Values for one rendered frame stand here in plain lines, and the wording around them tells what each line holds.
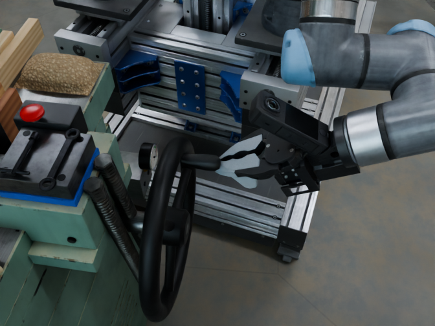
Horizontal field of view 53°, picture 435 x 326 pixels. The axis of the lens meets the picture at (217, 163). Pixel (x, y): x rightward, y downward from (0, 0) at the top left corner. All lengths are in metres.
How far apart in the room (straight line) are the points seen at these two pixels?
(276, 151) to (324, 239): 1.08
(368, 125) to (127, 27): 0.82
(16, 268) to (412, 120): 0.54
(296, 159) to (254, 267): 1.01
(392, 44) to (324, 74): 0.09
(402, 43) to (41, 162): 0.48
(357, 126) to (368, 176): 1.32
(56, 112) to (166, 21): 0.72
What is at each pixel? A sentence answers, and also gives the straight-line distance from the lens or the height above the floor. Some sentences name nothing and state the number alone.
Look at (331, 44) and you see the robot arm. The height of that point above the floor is 1.07.
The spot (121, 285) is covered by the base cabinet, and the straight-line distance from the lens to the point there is 1.12.
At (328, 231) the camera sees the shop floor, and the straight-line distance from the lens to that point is 1.69.
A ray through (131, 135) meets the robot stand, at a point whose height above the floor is 0.21.
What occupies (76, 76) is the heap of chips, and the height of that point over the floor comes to 0.92.
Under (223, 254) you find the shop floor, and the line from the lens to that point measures 1.59.
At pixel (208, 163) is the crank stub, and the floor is 0.92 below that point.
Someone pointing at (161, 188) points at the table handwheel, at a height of 0.95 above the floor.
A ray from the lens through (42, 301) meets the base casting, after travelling 0.74.
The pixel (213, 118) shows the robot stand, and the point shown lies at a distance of 1.30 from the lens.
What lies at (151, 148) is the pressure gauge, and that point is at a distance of 0.97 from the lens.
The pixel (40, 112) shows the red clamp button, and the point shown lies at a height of 1.02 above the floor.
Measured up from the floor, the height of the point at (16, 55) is 0.93.
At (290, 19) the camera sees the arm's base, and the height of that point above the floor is 0.86.
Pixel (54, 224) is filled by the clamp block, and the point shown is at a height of 0.93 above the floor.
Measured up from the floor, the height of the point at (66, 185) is 1.00.
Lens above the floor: 1.41
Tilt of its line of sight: 50 degrees down
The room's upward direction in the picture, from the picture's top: straight up
